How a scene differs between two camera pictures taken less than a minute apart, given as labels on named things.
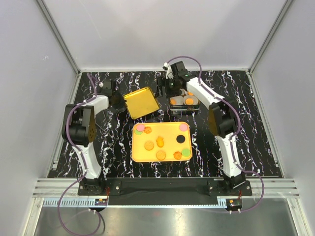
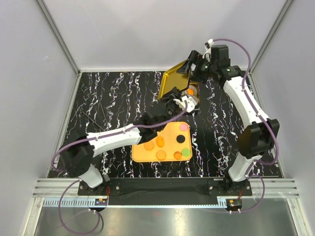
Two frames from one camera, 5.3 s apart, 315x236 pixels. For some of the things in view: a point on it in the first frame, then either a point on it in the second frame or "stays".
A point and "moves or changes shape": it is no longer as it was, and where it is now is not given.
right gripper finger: [161, 81] → [185, 68]
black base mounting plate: [164, 191] stays
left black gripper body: [118, 97] → [171, 106]
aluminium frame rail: [48, 191] stays
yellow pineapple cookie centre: [160, 142] stays
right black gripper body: [172, 88] → [205, 70]
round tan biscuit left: [148, 145] stays
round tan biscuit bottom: [161, 155] stays
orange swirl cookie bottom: [177, 155] stays
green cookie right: [186, 152] stays
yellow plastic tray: [157, 142] stays
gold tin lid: [141, 102] moves or changes shape
